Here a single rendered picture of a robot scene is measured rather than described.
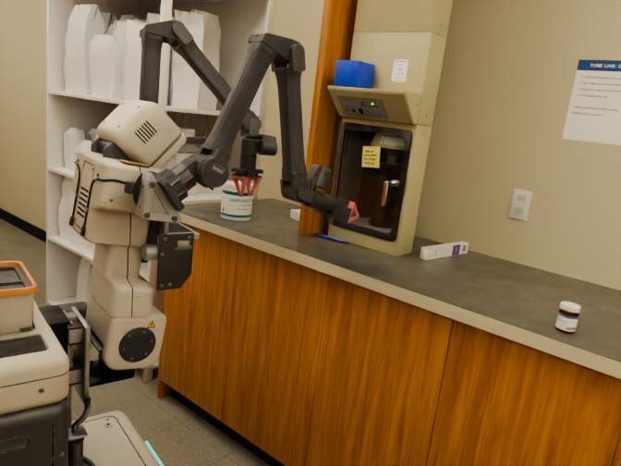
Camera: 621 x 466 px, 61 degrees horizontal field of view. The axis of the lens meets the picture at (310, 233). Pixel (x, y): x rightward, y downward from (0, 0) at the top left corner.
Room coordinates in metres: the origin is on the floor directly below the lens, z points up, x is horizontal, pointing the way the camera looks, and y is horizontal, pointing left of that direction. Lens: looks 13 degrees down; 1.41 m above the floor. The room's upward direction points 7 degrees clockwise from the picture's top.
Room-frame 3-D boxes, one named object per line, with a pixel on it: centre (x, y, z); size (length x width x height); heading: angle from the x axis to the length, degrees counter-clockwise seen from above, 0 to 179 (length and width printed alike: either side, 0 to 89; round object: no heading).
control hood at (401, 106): (1.89, -0.16, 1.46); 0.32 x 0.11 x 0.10; 51
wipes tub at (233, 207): (2.17, 0.32, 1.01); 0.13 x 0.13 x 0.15
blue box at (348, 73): (1.94, -0.09, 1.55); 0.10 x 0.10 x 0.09; 51
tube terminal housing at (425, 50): (2.03, -0.27, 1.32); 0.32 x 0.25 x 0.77; 51
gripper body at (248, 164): (1.86, 0.25, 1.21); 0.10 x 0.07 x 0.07; 141
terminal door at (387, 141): (1.93, -0.19, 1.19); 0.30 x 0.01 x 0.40; 51
